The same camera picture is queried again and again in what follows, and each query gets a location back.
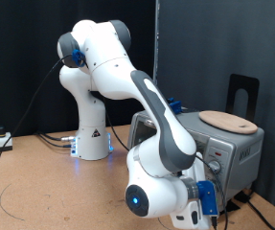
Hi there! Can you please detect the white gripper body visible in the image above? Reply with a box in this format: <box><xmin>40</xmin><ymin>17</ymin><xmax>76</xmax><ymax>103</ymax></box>
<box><xmin>170</xmin><ymin>158</ymin><xmax>213</xmax><ymax>230</ymax></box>

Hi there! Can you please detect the glass oven door with handle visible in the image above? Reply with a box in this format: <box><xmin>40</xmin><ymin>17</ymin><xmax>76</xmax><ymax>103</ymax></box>
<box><xmin>129</xmin><ymin>113</ymin><xmax>210</xmax><ymax>161</ymax></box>

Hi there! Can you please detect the blue spatula grip block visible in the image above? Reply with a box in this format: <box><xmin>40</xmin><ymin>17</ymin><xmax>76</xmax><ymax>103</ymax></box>
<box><xmin>167</xmin><ymin>97</ymin><xmax>183</xmax><ymax>116</ymax></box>

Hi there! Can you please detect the silver oven knob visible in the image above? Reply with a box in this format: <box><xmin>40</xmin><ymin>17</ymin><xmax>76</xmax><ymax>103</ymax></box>
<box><xmin>207</xmin><ymin>160</ymin><xmax>222</xmax><ymax>175</ymax></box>

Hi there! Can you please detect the silver toaster oven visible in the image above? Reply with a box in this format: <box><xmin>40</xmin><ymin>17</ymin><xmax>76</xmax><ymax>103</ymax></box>
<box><xmin>126</xmin><ymin>109</ymin><xmax>265</xmax><ymax>214</ymax></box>

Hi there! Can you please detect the round wooden cutting board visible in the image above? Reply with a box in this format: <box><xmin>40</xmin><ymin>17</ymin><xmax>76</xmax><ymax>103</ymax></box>
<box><xmin>198</xmin><ymin>109</ymin><xmax>259</xmax><ymax>135</ymax></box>

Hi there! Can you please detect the black metal bookend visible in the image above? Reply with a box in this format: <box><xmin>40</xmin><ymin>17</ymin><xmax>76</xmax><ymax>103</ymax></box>
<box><xmin>225</xmin><ymin>73</ymin><xmax>260</xmax><ymax>124</ymax></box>

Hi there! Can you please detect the vertical metal pole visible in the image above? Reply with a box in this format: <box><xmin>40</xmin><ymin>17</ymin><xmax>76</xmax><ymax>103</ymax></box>
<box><xmin>152</xmin><ymin>0</ymin><xmax>162</xmax><ymax>86</ymax></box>

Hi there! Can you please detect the emergency stop button box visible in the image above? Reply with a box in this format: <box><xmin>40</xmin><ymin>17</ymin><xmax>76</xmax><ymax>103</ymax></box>
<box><xmin>0</xmin><ymin>126</ymin><xmax>13</xmax><ymax>153</ymax></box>

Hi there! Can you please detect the black oven power cord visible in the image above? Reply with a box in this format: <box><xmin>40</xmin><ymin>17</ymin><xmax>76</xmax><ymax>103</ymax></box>
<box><xmin>246</xmin><ymin>200</ymin><xmax>275</xmax><ymax>230</ymax></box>

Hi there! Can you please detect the black cable with silver connector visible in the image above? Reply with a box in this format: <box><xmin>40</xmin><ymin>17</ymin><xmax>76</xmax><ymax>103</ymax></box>
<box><xmin>35</xmin><ymin>131</ymin><xmax>78</xmax><ymax>143</ymax></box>

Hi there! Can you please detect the thick black base cable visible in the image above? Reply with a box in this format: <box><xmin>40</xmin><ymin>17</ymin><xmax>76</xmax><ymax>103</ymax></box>
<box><xmin>38</xmin><ymin>134</ymin><xmax>74</xmax><ymax>150</ymax></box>

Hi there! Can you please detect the blue cable clip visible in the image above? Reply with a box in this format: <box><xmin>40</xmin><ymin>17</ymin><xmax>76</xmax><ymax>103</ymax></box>
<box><xmin>71</xmin><ymin>49</ymin><xmax>87</xmax><ymax>68</ymax></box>

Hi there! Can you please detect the long thin black cable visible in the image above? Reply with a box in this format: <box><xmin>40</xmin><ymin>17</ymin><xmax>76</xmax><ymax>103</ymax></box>
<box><xmin>0</xmin><ymin>53</ymin><xmax>76</xmax><ymax>186</ymax></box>

